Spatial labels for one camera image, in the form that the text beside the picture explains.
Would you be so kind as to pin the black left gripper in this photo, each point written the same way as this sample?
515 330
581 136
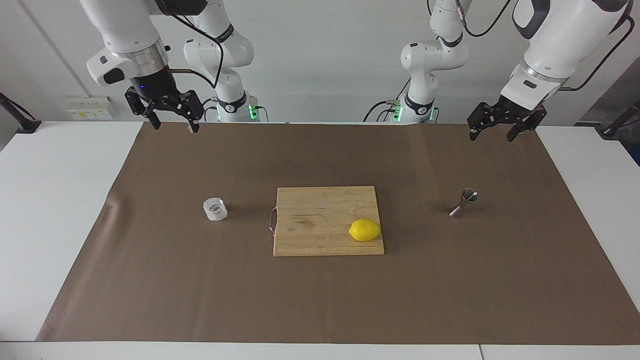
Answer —
505 110

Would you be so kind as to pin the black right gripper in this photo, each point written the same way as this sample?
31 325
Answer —
155 92

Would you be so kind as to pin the steel double jigger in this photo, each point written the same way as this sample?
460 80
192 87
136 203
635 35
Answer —
465 202

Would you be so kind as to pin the small clear glass cup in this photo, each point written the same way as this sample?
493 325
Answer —
215 210

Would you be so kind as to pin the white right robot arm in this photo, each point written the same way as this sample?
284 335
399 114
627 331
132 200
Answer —
125 25

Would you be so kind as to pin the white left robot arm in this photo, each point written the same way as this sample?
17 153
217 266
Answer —
555 40

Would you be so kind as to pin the black stand pole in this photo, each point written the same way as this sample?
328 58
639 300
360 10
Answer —
612 130
22 122

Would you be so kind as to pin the blue object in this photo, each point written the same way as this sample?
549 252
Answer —
636 156

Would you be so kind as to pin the yellow lemon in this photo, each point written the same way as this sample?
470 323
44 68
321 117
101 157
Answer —
365 230

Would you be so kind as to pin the wooden cutting board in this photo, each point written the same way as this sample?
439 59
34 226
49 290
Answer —
320 220

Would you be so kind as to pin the brown paper table mat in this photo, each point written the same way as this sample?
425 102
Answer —
320 300

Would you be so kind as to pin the white wall socket box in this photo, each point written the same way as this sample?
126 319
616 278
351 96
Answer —
90 109

